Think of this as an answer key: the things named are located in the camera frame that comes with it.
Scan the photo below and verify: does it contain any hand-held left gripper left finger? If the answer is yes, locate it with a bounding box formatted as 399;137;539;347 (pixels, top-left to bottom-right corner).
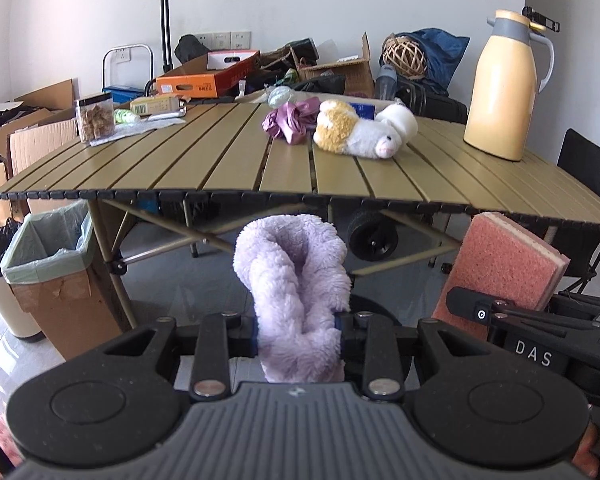
99;311;260;402

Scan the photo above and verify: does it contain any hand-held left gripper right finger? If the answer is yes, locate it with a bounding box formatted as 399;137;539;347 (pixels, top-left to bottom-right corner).
336;311;491;402

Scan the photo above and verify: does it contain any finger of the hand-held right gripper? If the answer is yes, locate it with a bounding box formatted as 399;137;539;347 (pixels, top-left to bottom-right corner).
550;291;600;318
446;286;600;332

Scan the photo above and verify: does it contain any black trash bin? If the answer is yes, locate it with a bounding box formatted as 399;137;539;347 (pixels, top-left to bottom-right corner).
349;294;407;330

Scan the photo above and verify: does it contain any pink sponge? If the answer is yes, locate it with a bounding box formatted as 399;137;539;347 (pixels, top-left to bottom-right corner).
431;211;572;342

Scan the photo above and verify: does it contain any lilac fluffy cloth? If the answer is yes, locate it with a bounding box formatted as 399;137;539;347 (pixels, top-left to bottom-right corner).
233;213;354;385

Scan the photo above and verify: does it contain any white and yellow plush animal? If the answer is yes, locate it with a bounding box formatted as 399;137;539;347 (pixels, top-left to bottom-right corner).
313;100;402;161

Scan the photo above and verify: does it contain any mauve satin pouch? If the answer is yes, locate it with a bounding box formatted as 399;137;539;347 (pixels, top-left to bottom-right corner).
261;100;322;147

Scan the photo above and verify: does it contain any person's right hand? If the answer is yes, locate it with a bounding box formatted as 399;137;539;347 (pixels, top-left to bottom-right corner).
572;422;600;478

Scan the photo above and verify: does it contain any folding utility wagon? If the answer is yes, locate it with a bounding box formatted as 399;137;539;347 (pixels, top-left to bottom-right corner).
330;200;461;263

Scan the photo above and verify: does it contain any black folding chair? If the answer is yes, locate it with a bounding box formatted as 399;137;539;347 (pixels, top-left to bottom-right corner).
556;129;600;306

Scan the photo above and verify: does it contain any olive folding table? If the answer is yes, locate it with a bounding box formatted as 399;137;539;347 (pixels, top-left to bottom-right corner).
0;91;600;333

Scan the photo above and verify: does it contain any cardboard box with green liner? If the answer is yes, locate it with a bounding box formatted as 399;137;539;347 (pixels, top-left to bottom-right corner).
0;199;132;362

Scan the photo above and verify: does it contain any yellow thermos jug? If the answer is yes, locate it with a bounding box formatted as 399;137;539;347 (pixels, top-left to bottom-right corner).
462;8;556;162

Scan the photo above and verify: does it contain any white paper sheet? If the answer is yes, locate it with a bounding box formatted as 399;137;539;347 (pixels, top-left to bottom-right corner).
89;116;187;148

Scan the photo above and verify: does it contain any silver foil pack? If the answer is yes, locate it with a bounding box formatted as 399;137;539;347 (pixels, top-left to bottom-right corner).
147;107;187;122

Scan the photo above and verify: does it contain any white bin with black bag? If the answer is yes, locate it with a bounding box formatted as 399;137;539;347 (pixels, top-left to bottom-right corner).
0;219;47;345

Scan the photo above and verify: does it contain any pale yellow small carton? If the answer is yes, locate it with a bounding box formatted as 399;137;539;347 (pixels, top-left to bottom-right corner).
129;94;182;116

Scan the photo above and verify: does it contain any grey blue water bottle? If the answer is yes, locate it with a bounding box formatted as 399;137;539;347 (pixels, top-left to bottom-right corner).
374;64;399;102

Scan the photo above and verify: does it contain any orange cardboard box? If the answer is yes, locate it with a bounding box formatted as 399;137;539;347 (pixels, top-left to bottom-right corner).
155;50;261;99

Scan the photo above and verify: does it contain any black cloth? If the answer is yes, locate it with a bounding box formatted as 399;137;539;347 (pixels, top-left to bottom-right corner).
300;74;349;96

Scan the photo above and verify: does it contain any clear jar with black lid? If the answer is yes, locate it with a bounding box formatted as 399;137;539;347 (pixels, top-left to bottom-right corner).
74;95;116;144

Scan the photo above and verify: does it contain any dark blue cloth bag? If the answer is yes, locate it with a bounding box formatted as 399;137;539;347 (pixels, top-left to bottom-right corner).
407;28;472;97

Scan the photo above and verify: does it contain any brown open cardboard box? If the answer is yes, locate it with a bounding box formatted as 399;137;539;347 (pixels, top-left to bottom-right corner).
296;32;377;99

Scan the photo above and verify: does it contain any rattan ball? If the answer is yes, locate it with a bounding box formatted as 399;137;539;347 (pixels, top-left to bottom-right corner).
382;36;427;81

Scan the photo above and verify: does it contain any blue plastic crate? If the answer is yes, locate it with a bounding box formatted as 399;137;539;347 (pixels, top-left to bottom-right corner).
102;85;147;107

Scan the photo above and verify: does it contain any corrugated cardboard box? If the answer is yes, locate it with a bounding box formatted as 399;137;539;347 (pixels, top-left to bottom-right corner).
7;119;81;216

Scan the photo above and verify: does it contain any white box with black window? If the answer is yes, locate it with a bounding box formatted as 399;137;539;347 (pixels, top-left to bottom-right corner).
207;50;260;71

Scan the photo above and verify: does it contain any dark cap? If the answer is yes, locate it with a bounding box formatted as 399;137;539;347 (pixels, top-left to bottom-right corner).
173;34;212;64

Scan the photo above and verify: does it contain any large open cardboard box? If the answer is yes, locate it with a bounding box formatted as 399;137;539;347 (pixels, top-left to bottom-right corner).
0;78;81;161

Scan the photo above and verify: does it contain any white tube frame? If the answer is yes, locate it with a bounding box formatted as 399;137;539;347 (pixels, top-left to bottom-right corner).
102;43;155;93

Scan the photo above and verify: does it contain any black strap bundle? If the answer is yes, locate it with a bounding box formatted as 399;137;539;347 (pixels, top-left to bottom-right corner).
0;105;38;161

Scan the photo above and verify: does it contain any black telescopic pull handle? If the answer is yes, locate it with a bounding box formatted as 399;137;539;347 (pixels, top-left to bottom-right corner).
151;0;176;75

